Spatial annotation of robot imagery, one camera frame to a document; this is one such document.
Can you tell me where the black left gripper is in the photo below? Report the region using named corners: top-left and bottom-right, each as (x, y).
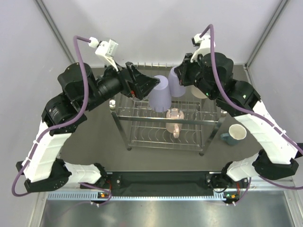
top-left (81, 57), bottom-right (159, 112)

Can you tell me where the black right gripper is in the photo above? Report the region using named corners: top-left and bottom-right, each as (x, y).
top-left (174, 52), bottom-right (217, 101)

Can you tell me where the beige tumbler cup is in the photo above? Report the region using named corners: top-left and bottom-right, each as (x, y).
top-left (190, 86), bottom-right (208, 99)

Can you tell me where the lavender cup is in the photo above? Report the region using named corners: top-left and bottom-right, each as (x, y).
top-left (168, 67), bottom-right (186, 97)
top-left (148, 75), bottom-right (171, 113)

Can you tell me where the blue-grey mug white inside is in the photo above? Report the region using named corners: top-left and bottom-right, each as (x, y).
top-left (220, 124), bottom-right (247, 146)

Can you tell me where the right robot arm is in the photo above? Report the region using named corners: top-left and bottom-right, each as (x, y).
top-left (174, 52), bottom-right (303, 188)

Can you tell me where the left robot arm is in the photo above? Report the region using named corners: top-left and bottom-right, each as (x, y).
top-left (16, 62), bottom-right (160, 193)

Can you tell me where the steel two-tier dish rack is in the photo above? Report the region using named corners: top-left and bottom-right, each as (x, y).
top-left (109, 88), bottom-right (227, 156)

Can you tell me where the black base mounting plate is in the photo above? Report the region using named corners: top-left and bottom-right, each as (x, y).
top-left (80, 171), bottom-right (225, 197)

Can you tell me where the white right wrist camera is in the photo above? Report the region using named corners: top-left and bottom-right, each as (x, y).
top-left (190, 33), bottom-right (211, 63)

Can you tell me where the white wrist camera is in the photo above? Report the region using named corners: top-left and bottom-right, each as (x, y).
top-left (88, 37), bottom-right (119, 71)
top-left (190, 33), bottom-right (211, 63)

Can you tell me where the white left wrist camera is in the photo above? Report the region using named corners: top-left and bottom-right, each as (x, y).
top-left (88, 37), bottom-right (119, 71)

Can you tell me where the grey slotted cable duct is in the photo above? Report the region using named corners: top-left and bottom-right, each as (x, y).
top-left (47, 191), bottom-right (227, 201)

